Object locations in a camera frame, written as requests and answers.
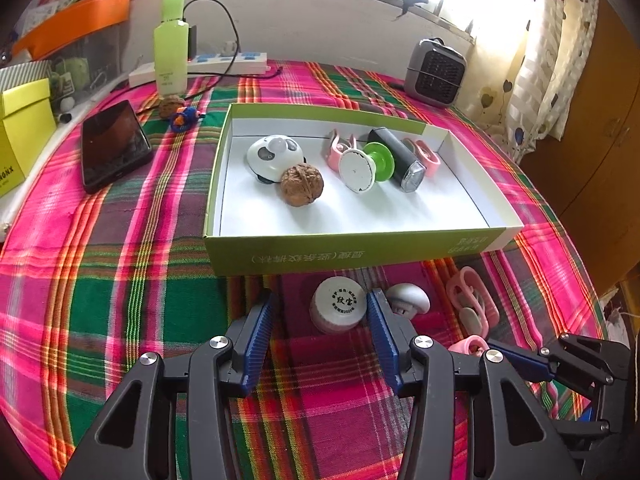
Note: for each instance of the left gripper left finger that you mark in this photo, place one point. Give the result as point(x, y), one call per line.
point(134, 435)

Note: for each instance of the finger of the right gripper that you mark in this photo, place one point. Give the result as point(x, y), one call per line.
point(530, 365)

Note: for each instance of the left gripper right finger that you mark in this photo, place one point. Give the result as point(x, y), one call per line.
point(510, 434)

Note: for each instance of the pink clip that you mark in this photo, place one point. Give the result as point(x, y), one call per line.
point(338, 146)
point(473, 345)
point(428, 158)
point(476, 310)

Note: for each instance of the white mushroom-shaped cap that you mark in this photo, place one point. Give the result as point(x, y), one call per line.
point(408, 300)

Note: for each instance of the plaid pink green tablecloth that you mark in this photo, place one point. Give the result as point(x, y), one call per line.
point(89, 282)

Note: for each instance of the wooden cabinet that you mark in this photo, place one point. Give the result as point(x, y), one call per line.
point(590, 177)

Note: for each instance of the green white cardboard box tray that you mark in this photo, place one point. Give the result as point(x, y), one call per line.
point(249, 229)

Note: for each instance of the black bike light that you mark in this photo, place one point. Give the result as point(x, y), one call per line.
point(409, 172)

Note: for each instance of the white green spool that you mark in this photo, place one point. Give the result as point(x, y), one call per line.
point(361, 169)

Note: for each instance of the brown walnut in box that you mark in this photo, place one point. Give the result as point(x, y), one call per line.
point(301, 185)

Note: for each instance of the white panda toy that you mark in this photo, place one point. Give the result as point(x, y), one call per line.
point(270, 156)

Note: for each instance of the black smartphone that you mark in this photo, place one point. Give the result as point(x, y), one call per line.
point(112, 144)

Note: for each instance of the blue orange small toy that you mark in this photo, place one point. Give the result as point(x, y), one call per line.
point(184, 118)

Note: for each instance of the grey small heater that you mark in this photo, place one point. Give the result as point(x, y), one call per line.
point(434, 73)

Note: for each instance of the brown walnut on cloth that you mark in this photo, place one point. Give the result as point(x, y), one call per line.
point(169, 106)

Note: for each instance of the yellow cardboard box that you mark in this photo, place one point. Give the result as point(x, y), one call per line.
point(27, 123)

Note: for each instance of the floral white curtain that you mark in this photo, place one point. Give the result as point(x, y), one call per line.
point(524, 68)

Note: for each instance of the white power strip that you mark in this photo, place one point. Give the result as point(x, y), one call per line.
point(245, 63)

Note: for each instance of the striped grey white box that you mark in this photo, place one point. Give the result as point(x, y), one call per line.
point(16, 75)

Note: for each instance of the green lotion bottle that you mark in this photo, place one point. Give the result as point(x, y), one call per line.
point(171, 44)

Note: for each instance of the orange-lidded clear container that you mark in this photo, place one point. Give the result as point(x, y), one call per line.
point(81, 44)

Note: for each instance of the black window handle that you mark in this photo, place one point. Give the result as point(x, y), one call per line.
point(406, 5)

